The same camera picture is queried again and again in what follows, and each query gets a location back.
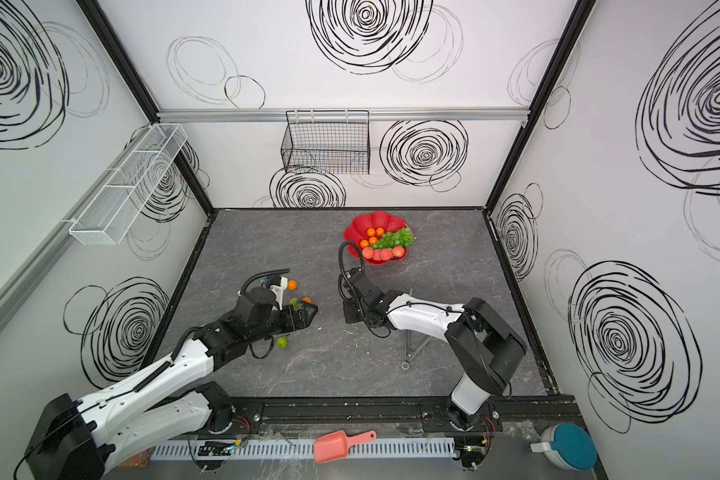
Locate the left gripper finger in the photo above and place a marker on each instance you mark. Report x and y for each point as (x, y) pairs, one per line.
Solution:
(307, 307)
(303, 319)

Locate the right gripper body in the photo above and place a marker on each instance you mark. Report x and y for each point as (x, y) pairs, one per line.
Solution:
(350, 306)

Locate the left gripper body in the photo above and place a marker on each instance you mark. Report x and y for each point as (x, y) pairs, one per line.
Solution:
(300, 315)

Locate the red flower-shaped fruit bowl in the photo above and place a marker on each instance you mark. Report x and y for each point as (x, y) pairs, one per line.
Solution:
(357, 232)

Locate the green fake grape bunch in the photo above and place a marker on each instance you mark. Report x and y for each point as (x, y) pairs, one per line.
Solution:
(390, 240)

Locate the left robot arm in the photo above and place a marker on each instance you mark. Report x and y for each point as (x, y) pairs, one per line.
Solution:
(87, 437)

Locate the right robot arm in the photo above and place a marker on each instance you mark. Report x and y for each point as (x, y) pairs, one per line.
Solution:
(487, 348)

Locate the metal kitchen tongs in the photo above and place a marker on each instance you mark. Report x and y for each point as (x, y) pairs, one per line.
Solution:
(412, 350)

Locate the pink plastic scoop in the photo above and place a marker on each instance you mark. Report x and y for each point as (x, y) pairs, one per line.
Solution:
(335, 446)

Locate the teal and white container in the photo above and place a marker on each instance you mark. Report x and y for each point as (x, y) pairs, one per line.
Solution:
(567, 446)

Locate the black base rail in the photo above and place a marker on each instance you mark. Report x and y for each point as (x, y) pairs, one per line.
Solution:
(425, 413)

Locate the white slotted cable duct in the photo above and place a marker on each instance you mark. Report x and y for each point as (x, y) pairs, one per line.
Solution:
(303, 449)

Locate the black wire basket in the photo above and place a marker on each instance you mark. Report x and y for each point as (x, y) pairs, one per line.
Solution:
(333, 141)

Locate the white wire shelf basket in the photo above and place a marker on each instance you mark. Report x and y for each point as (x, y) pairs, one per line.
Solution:
(144, 183)

